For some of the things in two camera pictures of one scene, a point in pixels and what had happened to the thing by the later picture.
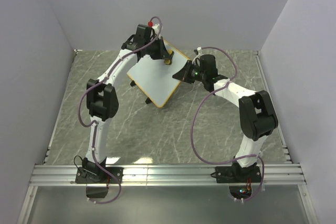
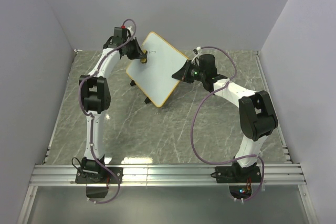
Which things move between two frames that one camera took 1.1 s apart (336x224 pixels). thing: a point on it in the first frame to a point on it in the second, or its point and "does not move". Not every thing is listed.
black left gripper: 162,53 to 138,53
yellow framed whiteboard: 154,77 does not move
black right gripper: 184,75 does not move
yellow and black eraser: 169,61 to 144,60
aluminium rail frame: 45,174 does not move
